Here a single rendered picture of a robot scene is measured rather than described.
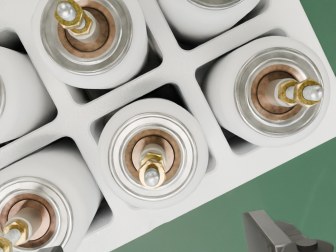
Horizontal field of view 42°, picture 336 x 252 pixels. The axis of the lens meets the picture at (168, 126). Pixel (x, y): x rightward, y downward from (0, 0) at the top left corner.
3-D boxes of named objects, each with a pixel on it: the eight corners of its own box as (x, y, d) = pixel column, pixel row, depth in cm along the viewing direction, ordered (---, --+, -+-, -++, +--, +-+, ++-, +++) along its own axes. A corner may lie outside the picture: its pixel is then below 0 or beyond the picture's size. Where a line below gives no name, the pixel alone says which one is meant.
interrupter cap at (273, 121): (255, 151, 38) (257, 153, 37) (217, 71, 37) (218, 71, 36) (335, 112, 37) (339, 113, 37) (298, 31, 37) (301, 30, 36)
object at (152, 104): (207, 145, 55) (231, 171, 37) (143, 187, 56) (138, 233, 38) (164, 81, 55) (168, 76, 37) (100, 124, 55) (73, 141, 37)
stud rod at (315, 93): (279, 100, 36) (313, 103, 28) (274, 89, 35) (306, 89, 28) (291, 95, 35) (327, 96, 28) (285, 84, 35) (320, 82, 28)
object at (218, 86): (220, 143, 55) (250, 168, 37) (186, 74, 55) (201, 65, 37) (288, 109, 55) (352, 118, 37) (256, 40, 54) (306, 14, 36)
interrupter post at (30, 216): (49, 214, 37) (38, 226, 34) (34, 237, 38) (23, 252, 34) (24, 200, 37) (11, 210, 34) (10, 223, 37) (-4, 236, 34)
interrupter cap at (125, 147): (214, 167, 38) (215, 169, 37) (141, 216, 38) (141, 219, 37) (164, 94, 37) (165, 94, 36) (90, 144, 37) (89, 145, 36)
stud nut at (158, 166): (152, 153, 29) (152, 155, 29) (171, 171, 30) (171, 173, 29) (132, 175, 30) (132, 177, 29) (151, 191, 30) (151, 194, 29)
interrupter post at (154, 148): (172, 159, 37) (174, 166, 34) (149, 175, 37) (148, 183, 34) (156, 136, 37) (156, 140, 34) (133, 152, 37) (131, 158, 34)
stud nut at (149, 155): (153, 146, 33) (153, 148, 32) (169, 161, 33) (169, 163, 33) (135, 165, 33) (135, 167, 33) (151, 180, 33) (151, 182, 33)
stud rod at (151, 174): (152, 151, 35) (151, 168, 27) (161, 160, 35) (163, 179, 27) (143, 160, 35) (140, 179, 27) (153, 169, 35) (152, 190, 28)
